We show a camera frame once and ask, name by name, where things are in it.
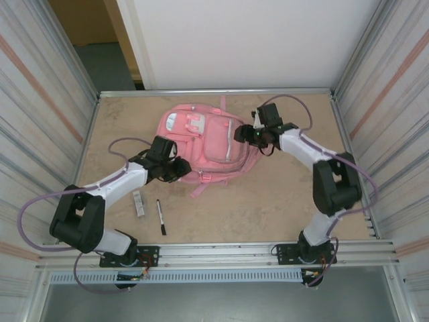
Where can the long thin aluminium table rail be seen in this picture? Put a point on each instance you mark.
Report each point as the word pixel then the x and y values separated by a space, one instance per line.
pixel 268 91

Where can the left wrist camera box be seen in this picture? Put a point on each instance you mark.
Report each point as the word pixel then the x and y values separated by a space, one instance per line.
pixel 173 151

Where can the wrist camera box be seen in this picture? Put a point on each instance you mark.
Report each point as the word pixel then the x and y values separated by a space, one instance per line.
pixel 173 151
pixel 256 119

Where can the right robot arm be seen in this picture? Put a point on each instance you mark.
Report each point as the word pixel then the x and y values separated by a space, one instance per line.
pixel 301 147

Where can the brown wooden door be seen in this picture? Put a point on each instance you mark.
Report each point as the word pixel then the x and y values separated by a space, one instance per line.
pixel 128 57

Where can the black and white marker pen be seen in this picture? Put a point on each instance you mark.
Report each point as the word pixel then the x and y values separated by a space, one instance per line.
pixel 161 216

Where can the right arm base wiring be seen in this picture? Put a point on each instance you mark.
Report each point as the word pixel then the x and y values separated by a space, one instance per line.
pixel 313 276

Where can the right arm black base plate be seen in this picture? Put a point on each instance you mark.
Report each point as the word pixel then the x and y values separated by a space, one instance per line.
pixel 285 253

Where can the pink school backpack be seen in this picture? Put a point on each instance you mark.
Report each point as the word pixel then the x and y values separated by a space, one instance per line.
pixel 211 144

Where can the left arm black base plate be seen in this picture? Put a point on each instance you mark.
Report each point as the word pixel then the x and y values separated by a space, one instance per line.
pixel 151 255

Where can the small grey white box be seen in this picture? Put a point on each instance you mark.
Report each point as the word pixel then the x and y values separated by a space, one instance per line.
pixel 139 205

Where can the wide aluminium mounting rail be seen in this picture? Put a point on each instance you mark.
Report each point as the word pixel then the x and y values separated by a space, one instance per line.
pixel 218 251

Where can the left arm base wiring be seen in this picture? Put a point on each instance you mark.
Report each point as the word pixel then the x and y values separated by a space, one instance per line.
pixel 134 277

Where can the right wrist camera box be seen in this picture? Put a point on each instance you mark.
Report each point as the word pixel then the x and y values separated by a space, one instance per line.
pixel 256 119

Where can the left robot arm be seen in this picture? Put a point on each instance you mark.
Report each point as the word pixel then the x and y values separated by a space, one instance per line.
pixel 114 182

